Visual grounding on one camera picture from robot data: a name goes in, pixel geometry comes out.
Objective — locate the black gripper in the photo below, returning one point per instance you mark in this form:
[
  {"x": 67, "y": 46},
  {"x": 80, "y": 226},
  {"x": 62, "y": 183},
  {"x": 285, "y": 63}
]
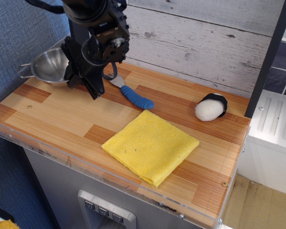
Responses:
[{"x": 105, "y": 41}]

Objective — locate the stainless steel bowl with handles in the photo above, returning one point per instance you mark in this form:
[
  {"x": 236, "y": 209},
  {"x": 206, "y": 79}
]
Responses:
[{"x": 49, "y": 67}]

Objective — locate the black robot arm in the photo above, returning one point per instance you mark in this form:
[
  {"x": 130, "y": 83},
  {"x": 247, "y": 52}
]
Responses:
[{"x": 99, "y": 36}]

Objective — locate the yellow folded cloth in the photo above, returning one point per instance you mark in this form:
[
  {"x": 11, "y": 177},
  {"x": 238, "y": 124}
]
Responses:
[{"x": 150, "y": 147}]

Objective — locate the grey toy fridge cabinet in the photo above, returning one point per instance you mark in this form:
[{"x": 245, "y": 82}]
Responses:
[{"x": 169, "y": 206}]

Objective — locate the silver dispenser button panel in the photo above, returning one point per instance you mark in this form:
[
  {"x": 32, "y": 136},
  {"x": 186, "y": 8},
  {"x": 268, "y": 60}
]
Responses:
[{"x": 99, "y": 213}]

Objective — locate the white and black plush toy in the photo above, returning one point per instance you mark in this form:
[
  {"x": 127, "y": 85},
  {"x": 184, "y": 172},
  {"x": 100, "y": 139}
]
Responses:
[{"x": 211, "y": 107}]

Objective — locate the yellow black object at corner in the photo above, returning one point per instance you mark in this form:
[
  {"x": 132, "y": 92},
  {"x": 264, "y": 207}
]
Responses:
[{"x": 7, "y": 223}]

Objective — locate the white ridged side unit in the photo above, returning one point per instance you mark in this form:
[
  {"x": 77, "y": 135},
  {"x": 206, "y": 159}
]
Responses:
[{"x": 263, "y": 158}]

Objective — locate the blue handled metal spork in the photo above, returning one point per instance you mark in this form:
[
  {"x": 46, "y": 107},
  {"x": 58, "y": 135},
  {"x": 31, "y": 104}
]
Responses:
[{"x": 129, "y": 93}]

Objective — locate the dark vertical frame post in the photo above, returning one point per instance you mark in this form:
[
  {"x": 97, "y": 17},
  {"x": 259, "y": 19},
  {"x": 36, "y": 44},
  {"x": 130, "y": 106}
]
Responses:
[{"x": 267, "y": 63}]

